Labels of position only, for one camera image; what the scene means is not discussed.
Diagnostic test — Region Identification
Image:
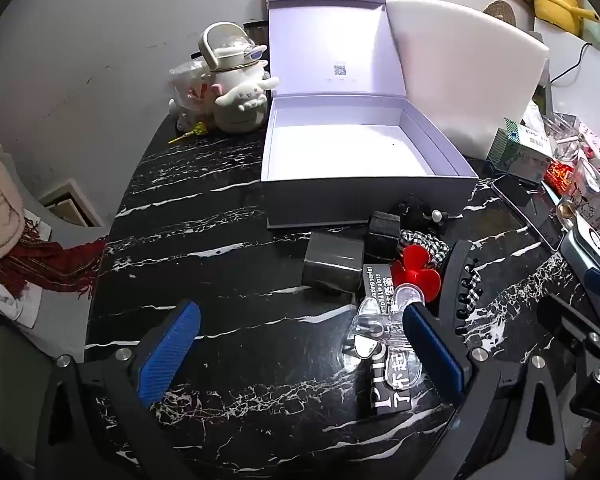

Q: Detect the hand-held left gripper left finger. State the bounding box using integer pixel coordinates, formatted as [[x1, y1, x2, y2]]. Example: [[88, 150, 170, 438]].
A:
[[35, 300, 202, 480]]

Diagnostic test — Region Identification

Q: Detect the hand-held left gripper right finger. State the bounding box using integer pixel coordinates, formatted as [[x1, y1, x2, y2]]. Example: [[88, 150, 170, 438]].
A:
[[402, 302, 571, 480]]

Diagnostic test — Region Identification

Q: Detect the black long box white print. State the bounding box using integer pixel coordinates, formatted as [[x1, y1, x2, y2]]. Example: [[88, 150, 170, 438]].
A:
[[362, 262, 448, 418]]

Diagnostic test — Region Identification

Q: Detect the clear plastic hair clip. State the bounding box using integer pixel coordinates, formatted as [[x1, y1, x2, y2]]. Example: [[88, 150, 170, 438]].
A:
[[342, 284, 426, 368]]

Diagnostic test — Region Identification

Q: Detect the black claw clip checkered fabric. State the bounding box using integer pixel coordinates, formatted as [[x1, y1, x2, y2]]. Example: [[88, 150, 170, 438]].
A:
[[399, 229, 483, 363]]

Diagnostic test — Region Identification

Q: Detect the red bow clip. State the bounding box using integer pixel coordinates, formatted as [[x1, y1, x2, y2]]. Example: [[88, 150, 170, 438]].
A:
[[391, 245, 443, 303]]

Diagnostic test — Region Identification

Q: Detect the dark grey cube box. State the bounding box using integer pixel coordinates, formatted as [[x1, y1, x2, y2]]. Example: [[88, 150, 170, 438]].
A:
[[302, 232, 365, 295]]

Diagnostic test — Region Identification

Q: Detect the black bow clip with pearl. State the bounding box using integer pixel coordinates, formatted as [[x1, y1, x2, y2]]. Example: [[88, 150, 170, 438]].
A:
[[390, 195, 451, 236]]

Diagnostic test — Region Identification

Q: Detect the lavender gift box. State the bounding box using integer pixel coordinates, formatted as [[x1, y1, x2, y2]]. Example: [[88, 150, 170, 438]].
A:
[[261, 0, 481, 231]]

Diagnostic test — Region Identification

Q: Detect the blue grey device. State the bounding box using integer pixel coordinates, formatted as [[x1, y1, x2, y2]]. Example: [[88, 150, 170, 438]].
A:
[[561, 214, 600, 321]]

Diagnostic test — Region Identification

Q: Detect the clear glass cup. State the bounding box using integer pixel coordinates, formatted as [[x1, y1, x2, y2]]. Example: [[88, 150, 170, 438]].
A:
[[562, 157, 600, 233]]

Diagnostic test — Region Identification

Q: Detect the black smartphone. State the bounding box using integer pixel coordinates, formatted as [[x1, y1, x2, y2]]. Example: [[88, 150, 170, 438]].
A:
[[490, 174, 567, 252]]

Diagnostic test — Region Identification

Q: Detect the red packet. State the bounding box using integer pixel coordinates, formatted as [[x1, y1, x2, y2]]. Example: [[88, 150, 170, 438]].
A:
[[542, 160, 578, 196]]

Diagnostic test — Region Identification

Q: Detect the green and white medicine box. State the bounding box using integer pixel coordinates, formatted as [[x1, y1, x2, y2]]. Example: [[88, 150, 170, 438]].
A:
[[486, 117, 556, 183]]

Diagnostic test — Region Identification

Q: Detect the clear plastic container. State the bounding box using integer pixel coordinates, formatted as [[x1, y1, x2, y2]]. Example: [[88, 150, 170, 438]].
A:
[[540, 112, 581, 161]]

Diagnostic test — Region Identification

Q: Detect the red fringed scarf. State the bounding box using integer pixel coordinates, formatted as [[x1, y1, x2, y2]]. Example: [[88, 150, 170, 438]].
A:
[[0, 220, 110, 302]]

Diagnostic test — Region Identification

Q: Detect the white cabinet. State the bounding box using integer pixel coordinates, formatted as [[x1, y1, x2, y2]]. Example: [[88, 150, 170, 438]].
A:
[[532, 15, 600, 126]]

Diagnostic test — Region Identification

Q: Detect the beige cloth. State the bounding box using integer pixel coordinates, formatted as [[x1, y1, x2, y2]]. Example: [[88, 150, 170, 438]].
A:
[[0, 144, 27, 270]]

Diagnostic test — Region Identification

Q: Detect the yellow lollipop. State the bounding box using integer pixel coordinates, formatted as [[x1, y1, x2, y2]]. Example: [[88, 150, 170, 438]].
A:
[[169, 122, 208, 145]]

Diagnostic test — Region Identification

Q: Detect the white foam block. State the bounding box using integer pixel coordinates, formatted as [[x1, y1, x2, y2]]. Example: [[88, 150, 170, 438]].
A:
[[386, 0, 551, 158]]

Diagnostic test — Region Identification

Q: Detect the cream kettle with dog figure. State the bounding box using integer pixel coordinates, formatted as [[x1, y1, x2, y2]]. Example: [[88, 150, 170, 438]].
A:
[[197, 21, 281, 135]]

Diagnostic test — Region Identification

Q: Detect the white bag with red print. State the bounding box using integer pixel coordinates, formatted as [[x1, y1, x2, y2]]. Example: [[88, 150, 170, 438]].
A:
[[169, 57, 216, 133]]

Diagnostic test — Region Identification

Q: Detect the yellow pot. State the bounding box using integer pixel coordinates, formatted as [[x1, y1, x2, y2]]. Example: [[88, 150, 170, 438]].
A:
[[531, 0, 600, 37]]

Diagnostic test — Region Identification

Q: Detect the round woven coaster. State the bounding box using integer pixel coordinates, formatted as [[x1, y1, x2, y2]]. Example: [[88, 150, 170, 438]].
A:
[[482, 1, 517, 27]]

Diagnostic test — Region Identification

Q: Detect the black cable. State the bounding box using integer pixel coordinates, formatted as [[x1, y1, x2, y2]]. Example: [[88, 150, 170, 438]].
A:
[[550, 41, 600, 86]]

